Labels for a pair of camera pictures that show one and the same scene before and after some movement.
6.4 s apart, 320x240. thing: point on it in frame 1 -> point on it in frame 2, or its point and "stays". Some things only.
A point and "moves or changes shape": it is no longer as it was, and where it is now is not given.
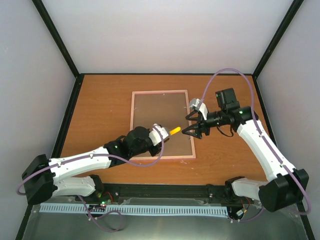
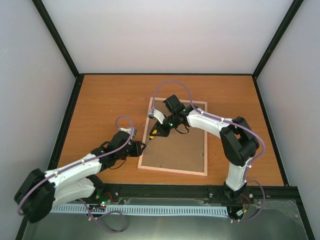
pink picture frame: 169,107 moves or changes shape
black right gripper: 200,122 -> 157,126
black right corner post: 275,42 stays
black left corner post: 79,76 stays
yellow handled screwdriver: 174,130 moves or changes shape
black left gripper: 153,152 -> 137,152
